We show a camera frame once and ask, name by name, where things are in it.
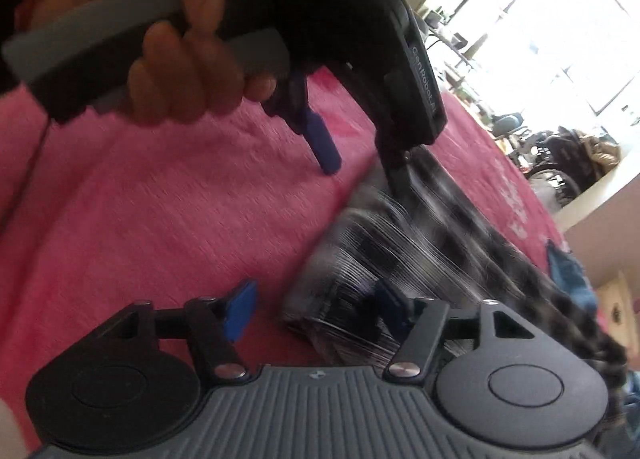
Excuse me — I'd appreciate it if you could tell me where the black white plaid shirt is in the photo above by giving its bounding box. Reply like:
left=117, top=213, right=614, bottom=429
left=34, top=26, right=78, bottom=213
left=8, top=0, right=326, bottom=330
left=283, top=148, right=627, bottom=424

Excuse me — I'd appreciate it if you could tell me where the blue denim garment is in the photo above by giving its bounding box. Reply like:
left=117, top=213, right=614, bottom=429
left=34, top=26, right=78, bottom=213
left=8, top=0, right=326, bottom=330
left=546, top=240, right=598, bottom=318

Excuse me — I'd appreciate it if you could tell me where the black wheelchair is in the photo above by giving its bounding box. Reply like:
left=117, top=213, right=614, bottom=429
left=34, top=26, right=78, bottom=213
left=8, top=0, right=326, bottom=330
left=489, top=113, right=622, bottom=206

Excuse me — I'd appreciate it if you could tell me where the cream bedside cabinet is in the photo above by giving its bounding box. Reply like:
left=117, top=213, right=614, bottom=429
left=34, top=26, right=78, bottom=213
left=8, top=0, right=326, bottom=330
left=596, top=271, right=637, bottom=349

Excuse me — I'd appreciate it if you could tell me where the pink floral bed blanket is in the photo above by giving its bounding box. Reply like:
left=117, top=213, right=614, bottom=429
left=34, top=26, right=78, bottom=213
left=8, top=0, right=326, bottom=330
left=0, top=68, right=572, bottom=449

